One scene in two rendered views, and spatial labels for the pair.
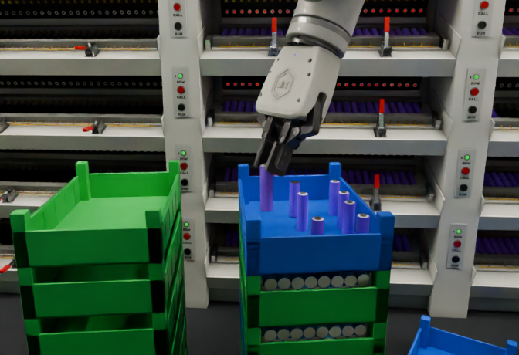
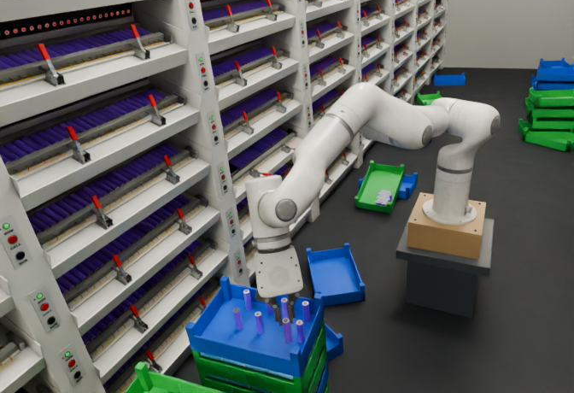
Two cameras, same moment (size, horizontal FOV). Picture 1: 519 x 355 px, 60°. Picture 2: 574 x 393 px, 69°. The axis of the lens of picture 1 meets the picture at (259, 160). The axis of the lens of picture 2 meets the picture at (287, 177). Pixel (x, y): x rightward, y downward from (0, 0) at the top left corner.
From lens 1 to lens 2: 0.84 m
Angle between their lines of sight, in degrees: 59
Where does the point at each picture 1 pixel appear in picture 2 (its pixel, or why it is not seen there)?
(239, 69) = (86, 253)
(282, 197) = (208, 321)
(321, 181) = (220, 294)
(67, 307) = not seen: outside the picture
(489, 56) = (223, 154)
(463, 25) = (207, 143)
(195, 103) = (61, 307)
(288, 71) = (278, 267)
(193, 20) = (32, 241)
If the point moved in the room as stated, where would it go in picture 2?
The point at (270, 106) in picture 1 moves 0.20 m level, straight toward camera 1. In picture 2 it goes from (278, 291) to (366, 315)
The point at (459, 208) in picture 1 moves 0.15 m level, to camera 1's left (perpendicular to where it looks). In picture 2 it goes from (234, 243) to (213, 266)
